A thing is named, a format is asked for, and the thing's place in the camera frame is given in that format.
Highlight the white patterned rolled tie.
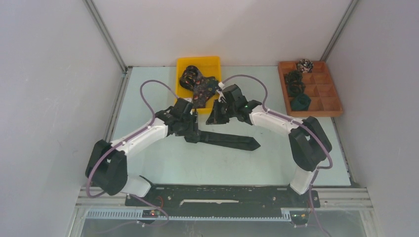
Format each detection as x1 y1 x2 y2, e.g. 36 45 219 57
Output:
296 59 314 73

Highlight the teal rolled tie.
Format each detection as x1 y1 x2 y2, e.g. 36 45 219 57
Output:
290 93 312 111

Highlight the yellow plastic bin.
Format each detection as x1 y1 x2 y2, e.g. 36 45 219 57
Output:
175 56 221 115

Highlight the dark green floral tie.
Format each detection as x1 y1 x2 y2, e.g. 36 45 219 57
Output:
206 77 221 97

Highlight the brown wooden compartment tray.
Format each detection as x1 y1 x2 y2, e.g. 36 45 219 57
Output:
278 61 343 117

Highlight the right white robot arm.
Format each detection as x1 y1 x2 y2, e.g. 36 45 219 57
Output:
206 84 333 206

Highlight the aluminium frame rail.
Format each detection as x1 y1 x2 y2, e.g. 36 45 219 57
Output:
75 188 373 222

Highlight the floral paisley tie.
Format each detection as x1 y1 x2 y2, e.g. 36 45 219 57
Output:
179 65 213 109

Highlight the dark rolled tie upper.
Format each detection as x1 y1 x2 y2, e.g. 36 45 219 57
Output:
284 70 302 84

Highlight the dark green leaf tie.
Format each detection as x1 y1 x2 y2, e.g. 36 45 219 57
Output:
199 131 261 151

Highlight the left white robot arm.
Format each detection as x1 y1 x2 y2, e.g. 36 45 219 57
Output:
85 98 198 206

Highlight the dark rolled tie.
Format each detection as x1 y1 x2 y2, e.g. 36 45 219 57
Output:
284 70 302 84
287 82 306 97

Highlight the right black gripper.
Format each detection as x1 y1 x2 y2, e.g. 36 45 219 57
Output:
206 99 236 125

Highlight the dark rolled tie middle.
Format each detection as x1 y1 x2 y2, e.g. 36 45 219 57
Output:
287 82 306 97

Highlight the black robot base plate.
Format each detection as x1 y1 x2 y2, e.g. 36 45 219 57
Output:
125 185 321 218

